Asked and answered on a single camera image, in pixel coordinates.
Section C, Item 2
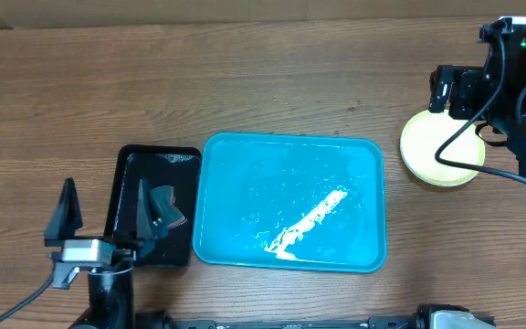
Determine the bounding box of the teal plastic tray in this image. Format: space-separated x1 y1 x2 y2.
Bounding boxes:
193 133 387 273

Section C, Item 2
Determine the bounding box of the yellow plate with blue stain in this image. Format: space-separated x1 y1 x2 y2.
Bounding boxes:
400 111 486 187

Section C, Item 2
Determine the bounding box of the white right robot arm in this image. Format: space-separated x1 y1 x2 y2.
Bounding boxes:
428 16 526 186

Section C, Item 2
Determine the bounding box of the orange green scrub sponge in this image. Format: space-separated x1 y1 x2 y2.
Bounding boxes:
149 186 187 229

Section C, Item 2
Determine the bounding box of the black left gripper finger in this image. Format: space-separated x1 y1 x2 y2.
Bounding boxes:
44 177 83 241
136 178 168 240

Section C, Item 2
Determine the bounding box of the black plastic tray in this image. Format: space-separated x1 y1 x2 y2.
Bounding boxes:
104 144 201 268

